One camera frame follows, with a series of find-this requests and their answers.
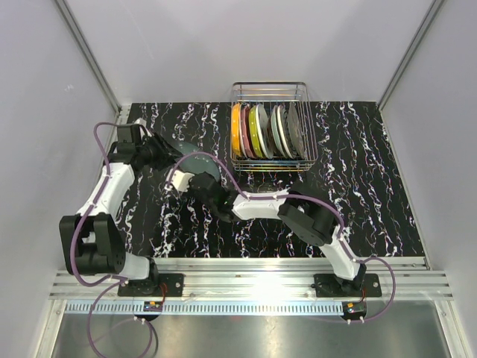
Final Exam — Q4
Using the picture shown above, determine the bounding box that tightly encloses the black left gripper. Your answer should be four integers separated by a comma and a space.
136, 131, 183, 172

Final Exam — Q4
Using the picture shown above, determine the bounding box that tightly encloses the dark teal glazed plate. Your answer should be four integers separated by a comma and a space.
171, 140, 221, 181

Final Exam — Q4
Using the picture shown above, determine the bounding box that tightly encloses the yellow polka dot plate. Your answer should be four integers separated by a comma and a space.
230, 103, 241, 157

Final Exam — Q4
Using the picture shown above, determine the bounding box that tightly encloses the white watermelon pattern plate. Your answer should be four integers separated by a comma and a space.
256, 104, 274, 160

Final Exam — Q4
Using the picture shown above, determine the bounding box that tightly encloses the pink polka dot plate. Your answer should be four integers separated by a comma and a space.
240, 104, 255, 159

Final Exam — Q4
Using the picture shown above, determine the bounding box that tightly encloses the mint green floral plate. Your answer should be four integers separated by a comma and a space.
271, 105, 285, 157

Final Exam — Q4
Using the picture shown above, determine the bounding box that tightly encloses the lime green polka dot plate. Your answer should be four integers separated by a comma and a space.
248, 105, 265, 159

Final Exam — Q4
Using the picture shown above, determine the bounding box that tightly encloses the white blue striped plate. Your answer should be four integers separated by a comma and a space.
277, 104, 295, 159

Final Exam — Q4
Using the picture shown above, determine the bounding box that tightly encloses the grey reindeer snowflake plate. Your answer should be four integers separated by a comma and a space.
287, 102, 306, 160

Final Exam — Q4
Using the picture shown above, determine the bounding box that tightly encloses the red floral plate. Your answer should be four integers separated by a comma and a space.
268, 125, 279, 157

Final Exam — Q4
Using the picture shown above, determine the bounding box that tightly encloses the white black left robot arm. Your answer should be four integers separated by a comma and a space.
59, 119, 183, 297

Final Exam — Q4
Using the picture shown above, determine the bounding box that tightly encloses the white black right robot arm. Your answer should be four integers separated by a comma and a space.
188, 172, 367, 296

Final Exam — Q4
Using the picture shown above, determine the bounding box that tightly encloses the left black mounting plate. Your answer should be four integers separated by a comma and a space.
118, 273, 185, 298

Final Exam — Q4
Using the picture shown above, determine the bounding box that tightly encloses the black mounting plate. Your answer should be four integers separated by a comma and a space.
118, 273, 185, 298
312, 274, 382, 298

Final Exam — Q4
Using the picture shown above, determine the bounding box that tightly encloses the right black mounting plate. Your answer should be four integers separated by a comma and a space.
312, 274, 382, 298

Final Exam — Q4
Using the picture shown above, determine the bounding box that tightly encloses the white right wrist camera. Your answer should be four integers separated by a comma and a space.
165, 169, 195, 192

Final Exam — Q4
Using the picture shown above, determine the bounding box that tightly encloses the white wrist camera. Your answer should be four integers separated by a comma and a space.
165, 169, 195, 192
134, 118, 152, 137

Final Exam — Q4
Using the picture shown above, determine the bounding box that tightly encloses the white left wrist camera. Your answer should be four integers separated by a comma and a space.
134, 118, 152, 137

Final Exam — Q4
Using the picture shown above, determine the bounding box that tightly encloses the metal wire dish rack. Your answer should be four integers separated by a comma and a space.
230, 81, 318, 172

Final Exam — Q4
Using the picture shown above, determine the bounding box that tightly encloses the white slotted cable duct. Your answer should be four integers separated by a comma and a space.
66, 300, 343, 316

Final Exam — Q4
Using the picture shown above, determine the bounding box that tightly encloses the left aluminium frame post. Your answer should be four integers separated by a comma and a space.
52, 0, 122, 116

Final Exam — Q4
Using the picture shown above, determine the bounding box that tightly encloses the aluminium frame post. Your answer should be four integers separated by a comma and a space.
377, 0, 446, 111
52, 0, 122, 116

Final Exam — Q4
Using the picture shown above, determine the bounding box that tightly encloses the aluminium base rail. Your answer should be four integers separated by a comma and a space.
50, 257, 455, 303

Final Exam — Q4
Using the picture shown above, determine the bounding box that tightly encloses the right aluminium frame post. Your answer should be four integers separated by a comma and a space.
377, 0, 446, 111

